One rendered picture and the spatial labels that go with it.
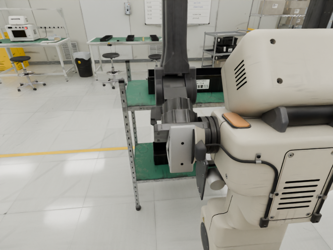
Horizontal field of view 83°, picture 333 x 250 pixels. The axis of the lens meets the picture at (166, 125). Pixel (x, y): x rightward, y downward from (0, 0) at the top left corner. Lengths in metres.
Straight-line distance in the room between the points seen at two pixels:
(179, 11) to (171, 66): 0.11
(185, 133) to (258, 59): 0.18
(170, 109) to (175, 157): 0.11
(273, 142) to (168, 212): 1.41
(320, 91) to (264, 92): 0.10
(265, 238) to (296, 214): 0.22
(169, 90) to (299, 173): 0.30
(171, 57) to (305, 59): 0.26
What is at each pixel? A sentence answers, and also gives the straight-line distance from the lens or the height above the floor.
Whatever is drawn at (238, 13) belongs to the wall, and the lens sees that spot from 6.39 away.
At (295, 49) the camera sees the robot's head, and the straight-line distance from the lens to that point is 0.41.
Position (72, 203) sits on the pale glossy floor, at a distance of 1.92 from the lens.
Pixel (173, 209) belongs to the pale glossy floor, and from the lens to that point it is 1.71.
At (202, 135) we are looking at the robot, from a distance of 0.39.
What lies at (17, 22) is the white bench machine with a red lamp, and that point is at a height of 1.16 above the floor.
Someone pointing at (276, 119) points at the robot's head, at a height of 1.25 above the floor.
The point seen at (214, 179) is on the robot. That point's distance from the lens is 0.57.
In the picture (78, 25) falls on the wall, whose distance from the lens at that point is 6.11.
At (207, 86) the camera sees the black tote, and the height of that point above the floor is 0.99.
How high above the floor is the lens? 1.42
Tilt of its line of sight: 32 degrees down
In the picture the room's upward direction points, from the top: straight up
